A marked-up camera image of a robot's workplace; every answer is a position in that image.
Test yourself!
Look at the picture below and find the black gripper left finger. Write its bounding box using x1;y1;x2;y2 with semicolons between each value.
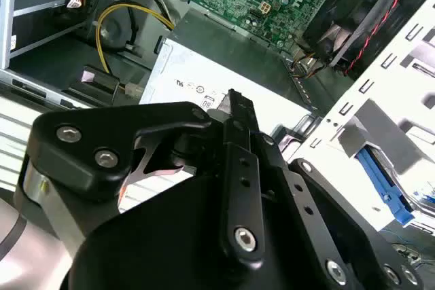
20;88;268;263

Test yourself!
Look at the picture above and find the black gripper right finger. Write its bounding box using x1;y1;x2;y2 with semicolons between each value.
251;132;426;290

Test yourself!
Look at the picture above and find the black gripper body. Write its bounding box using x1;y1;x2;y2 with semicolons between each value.
69;129;324;290

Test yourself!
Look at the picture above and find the hard disk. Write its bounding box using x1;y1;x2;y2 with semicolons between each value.
355;143;435;229

